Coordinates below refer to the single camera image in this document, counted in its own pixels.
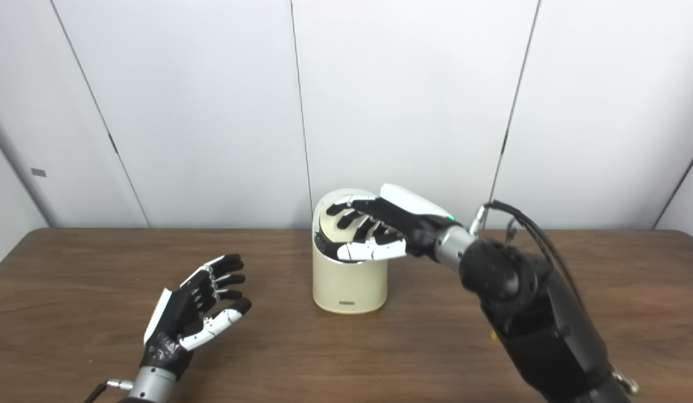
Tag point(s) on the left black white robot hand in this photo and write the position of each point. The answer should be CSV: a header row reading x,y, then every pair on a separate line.
x,y
176,324

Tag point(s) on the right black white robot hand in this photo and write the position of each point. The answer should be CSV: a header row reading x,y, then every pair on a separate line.
x,y
413,218

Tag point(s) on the cream round bin lid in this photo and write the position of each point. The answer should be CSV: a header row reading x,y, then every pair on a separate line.
x,y
331,229

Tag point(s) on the cream-colored round bin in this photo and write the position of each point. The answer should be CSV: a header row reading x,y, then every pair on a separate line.
x,y
349,285

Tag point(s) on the small grey wall tag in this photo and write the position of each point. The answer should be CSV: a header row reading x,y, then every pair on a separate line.
x,y
38,172

